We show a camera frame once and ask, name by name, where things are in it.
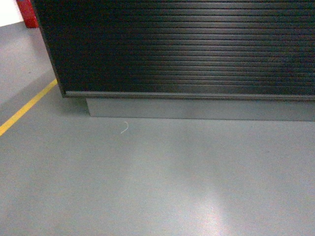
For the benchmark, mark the red fire equipment box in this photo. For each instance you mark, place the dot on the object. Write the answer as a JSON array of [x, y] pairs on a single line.
[[28, 14]]

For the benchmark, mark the black checkout counter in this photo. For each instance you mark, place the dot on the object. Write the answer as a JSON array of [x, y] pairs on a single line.
[[194, 59]]

